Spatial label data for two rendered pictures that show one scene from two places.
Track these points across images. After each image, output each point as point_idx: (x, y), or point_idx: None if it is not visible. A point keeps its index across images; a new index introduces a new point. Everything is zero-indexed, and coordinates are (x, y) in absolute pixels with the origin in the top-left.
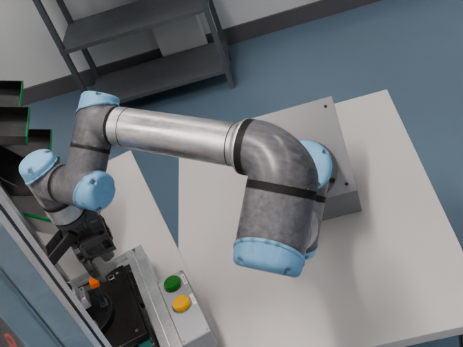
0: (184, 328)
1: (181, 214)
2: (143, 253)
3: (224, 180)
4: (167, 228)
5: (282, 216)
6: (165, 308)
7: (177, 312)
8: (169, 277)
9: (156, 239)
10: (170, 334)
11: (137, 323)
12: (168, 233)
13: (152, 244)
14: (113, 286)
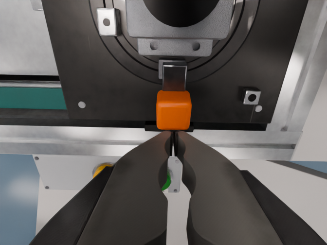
0: (60, 166)
1: (317, 181)
2: (264, 158)
3: (315, 229)
4: (314, 161)
5: None
6: (117, 153)
7: (96, 166)
8: (167, 181)
9: (312, 143)
10: (59, 146)
11: (99, 110)
12: (303, 159)
13: (307, 135)
14: (227, 91)
